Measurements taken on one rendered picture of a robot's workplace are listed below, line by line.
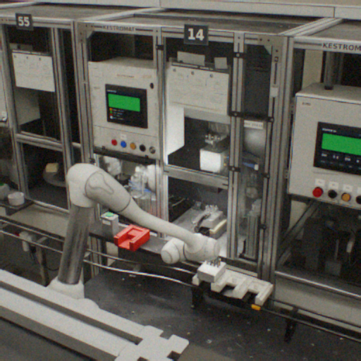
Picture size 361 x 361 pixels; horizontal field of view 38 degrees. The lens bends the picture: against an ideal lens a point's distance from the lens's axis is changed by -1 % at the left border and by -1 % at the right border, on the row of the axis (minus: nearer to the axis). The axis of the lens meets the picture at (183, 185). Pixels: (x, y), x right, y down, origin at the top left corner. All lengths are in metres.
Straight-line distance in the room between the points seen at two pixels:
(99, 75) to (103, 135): 0.32
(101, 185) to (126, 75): 0.71
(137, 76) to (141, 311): 1.17
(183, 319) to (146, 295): 0.28
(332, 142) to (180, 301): 1.15
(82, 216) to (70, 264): 0.23
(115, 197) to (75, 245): 0.34
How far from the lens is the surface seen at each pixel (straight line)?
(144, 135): 2.66
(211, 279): 2.55
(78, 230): 2.34
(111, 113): 2.71
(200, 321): 2.64
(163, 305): 2.74
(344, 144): 2.21
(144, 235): 2.80
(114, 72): 2.67
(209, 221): 2.80
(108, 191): 2.14
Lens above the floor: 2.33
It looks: 24 degrees down
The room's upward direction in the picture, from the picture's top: straight up
